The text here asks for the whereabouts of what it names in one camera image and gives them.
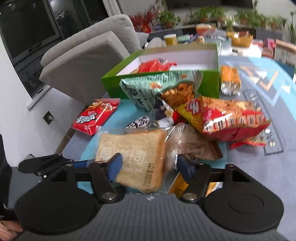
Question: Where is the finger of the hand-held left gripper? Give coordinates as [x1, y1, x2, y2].
[18, 153, 90, 177]

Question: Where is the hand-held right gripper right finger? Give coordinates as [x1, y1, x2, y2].
[176, 153, 252, 203]

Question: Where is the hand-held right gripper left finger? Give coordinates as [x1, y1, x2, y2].
[44, 153, 123, 204]

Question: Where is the brown bread packet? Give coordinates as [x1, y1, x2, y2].
[165, 124, 223, 168]

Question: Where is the sliced toast bread packet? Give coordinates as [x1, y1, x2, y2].
[95, 128, 168, 194]

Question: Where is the red yellow cracker bag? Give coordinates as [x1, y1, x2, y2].
[175, 96, 271, 142]

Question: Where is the teal snack bag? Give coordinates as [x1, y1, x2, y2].
[119, 70, 202, 112]

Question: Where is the green cardboard box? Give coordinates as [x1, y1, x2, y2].
[101, 44, 220, 100]

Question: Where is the person's left hand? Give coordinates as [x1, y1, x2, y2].
[0, 220, 24, 235]

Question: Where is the yellow snack packet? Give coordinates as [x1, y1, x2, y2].
[168, 173, 223, 199]

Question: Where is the small red snack packet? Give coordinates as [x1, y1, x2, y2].
[71, 98, 121, 136]

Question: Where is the dark blue flower packet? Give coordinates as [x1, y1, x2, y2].
[154, 102, 176, 123]

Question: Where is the flat red snack packet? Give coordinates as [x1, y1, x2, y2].
[231, 136, 268, 149]

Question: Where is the grey sofa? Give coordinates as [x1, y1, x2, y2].
[39, 14, 144, 105]

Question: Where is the red crinkled snack packet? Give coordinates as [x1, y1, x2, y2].
[131, 58, 177, 74]

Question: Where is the yellow can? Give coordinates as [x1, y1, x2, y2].
[164, 34, 178, 46]

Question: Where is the white round table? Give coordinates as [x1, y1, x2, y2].
[148, 35, 264, 58]

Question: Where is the wicker basket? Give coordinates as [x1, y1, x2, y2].
[228, 31, 254, 48]

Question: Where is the orange tissue box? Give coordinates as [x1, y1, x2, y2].
[196, 24, 215, 37]

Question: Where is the pink box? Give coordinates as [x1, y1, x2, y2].
[262, 38, 275, 58]

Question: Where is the red flower decoration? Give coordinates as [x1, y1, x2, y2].
[129, 11, 160, 33]

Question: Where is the spider plant in vase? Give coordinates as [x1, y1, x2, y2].
[225, 17, 237, 33]

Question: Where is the potted green plant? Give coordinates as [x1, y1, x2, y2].
[159, 10, 181, 29]
[191, 8, 210, 24]
[209, 7, 229, 23]

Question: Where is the wall socket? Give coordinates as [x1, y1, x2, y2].
[43, 111, 54, 125]

